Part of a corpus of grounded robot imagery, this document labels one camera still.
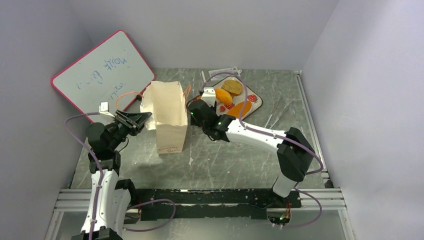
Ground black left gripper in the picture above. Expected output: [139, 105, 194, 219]
[107, 109, 152, 150]

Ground small orange fake bun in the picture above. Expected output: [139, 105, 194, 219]
[226, 101, 252, 119]

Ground orange fake bread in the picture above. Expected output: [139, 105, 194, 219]
[214, 88, 233, 105]

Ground white paper bag orange handles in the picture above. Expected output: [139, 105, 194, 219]
[114, 80, 193, 155]

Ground yellow fake bread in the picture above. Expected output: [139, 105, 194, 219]
[221, 80, 244, 97]

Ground metal tongs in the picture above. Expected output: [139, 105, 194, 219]
[264, 97, 295, 128]

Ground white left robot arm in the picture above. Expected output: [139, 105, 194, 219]
[72, 110, 152, 240]

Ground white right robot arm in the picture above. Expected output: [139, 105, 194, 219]
[187, 99, 315, 207]

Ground strawberry pattern tray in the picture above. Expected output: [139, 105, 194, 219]
[195, 75, 263, 121]

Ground clear plastic package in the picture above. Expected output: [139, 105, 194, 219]
[208, 67, 242, 82]

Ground white pen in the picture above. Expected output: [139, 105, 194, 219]
[201, 70, 207, 84]

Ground pink framed whiteboard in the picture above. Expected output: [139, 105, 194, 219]
[50, 30, 155, 113]

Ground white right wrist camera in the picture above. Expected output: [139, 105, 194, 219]
[200, 87, 216, 108]

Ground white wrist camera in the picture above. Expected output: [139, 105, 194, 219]
[98, 101, 114, 119]
[200, 87, 216, 108]

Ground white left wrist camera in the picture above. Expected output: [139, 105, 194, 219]
[98, 101, 114, 119]

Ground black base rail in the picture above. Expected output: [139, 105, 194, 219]
[136, 188, 302, 221]

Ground aluminium frame rail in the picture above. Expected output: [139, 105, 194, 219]
[52, 69, 347, 213]

